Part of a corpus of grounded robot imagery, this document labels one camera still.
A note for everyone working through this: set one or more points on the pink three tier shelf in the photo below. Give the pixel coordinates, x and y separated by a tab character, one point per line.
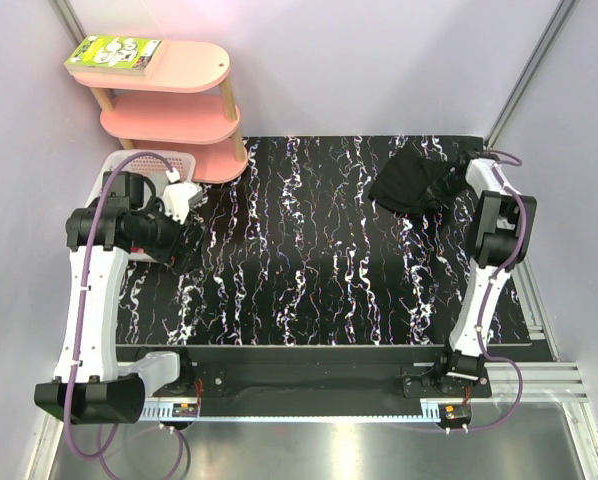
185	104

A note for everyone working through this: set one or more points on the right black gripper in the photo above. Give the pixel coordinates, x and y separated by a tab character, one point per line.
433	190

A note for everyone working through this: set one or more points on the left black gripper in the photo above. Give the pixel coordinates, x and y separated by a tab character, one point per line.
181	254

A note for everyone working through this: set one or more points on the white plastic laundry basket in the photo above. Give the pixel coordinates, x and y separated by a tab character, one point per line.
152	168

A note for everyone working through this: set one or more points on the black marbled table mat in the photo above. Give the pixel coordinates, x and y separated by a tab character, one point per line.
296	253

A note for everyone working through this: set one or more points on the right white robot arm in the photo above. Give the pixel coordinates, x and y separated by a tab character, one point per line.
497	241

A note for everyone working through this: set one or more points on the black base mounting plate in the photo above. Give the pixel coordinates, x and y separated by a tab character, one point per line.
264	382

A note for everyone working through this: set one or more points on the black printed t shirt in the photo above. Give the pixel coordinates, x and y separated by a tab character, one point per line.
400	185

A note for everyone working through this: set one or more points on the white slotted cable duct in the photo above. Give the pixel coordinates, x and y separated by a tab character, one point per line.
169	411

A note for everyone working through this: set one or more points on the green cover book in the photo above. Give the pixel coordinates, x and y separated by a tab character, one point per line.
123	55

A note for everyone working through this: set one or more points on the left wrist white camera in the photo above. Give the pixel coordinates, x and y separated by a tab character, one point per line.
179	196

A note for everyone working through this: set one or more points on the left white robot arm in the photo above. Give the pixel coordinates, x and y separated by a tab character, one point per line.
88	386

